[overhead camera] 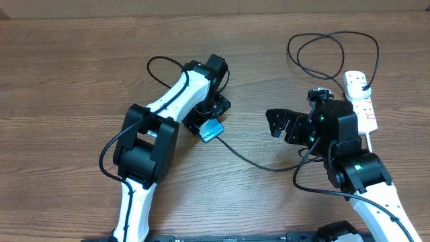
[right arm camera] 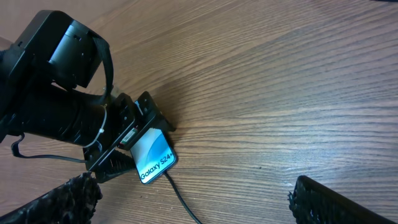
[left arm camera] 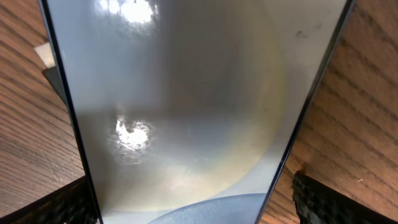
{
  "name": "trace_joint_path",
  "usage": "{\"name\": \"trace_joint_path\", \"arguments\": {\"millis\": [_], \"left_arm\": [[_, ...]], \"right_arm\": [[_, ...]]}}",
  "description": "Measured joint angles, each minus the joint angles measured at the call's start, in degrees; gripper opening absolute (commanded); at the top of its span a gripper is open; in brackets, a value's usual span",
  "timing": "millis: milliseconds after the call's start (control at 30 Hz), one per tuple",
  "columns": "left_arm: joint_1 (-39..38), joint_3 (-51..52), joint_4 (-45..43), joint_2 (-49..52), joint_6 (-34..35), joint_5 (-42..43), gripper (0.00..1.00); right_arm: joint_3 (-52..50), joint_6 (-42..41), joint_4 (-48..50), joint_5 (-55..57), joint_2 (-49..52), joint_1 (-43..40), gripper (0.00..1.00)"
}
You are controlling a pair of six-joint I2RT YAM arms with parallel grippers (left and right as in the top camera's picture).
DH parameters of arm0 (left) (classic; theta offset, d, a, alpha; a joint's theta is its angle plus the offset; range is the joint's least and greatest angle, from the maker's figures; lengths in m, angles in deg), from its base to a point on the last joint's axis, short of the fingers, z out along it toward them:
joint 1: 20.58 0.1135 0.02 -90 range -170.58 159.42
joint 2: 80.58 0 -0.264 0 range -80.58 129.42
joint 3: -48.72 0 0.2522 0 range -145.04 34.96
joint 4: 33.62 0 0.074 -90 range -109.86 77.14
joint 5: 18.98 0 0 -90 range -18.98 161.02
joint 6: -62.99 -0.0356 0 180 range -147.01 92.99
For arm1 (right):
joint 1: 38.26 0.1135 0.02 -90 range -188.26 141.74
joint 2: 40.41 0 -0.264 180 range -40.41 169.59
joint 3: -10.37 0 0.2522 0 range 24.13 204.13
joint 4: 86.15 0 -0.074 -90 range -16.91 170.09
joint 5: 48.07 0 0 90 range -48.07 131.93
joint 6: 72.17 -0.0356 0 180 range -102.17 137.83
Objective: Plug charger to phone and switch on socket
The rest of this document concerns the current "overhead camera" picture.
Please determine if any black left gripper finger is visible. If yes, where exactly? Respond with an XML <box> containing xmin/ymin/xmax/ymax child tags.
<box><xmin>218</xmin><ymin>95</ymin><xmax>231</xmax><ymax>116</ymax></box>
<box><xmin>182</xmin><ymin>118</ymin><xmax>200</xmax><ymax>135</ymax></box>

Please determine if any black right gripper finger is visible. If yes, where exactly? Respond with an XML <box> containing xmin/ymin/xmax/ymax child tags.
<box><xmin>270</xmin><ymin>117</ymin><xmax>288</xmax><ymax>138</ymax></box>
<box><xmin>265</xmin><ymin>109</ymin><xmax>296</xmax><ymax>120</ymax></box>

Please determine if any blue Galaxy smartphone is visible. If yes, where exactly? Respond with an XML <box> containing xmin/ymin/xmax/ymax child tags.
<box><xmin>198</xmin><ymin>118</ymin><xmax>224</xmax><ymax>143</ymax></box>

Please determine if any black USB charging cable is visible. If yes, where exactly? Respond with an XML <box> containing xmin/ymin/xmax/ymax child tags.
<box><xmin>214</xmin><ymin>31</ymin><xmax>380</xmax><ymax>173</ymax></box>

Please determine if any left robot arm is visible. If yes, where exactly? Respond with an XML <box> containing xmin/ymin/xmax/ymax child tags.
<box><xmin>106</xmin><ymin>54</ymin><xmax>231</xmax><ymax>241</ymax></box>

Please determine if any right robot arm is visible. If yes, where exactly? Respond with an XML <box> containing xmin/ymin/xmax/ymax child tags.
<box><xmin>265</xmin><ymin>100</ymin><xmax>420</xmax><ymax>241</ymax></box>

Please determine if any white charger plug adapter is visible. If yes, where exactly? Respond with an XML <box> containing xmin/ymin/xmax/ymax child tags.
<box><xmin>345</xmin><ymin>83</ymin><xmax>372</xmax><ymax>102</ymax></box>

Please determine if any white power strip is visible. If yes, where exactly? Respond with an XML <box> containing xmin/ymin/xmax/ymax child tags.
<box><xmin>343</xmin><ymin>71</ymin><xmax>378</xmax><ymax>134</ymax></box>

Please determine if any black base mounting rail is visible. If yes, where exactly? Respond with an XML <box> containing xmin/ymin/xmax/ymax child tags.
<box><xmin>80</xmin><ymin>220</ymin><xmax>374</xmax><ymax>242</ymax></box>

